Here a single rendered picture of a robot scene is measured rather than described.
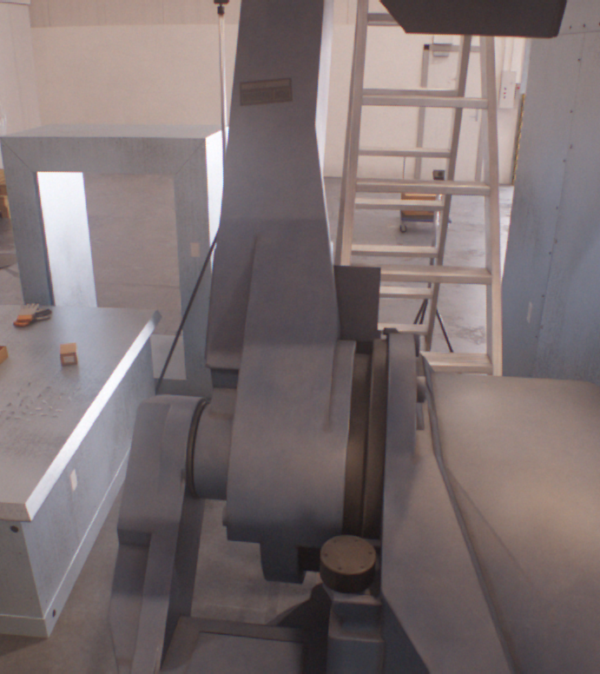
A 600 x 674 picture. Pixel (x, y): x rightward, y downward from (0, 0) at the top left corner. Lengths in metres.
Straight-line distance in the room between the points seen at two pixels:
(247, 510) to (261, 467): 0.05
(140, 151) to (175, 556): 3.07
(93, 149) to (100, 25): 8.45
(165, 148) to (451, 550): 3.21
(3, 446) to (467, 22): 2.15
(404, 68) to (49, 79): 6.03
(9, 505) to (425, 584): 1.86
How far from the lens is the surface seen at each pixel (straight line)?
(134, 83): 11.99
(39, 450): 2.58
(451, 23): 1.09
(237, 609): 2.74
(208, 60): 11.60
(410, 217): 7.89
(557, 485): 0.73
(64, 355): 3.16
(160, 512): 0.84
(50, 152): 3.93
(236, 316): 0.80
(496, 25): 1.10
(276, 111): 0.89
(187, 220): 3.72
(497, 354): 1.75
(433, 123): 11.34
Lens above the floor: 2.00
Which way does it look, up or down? 24 degrees down
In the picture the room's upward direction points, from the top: 1 degrees clockwise
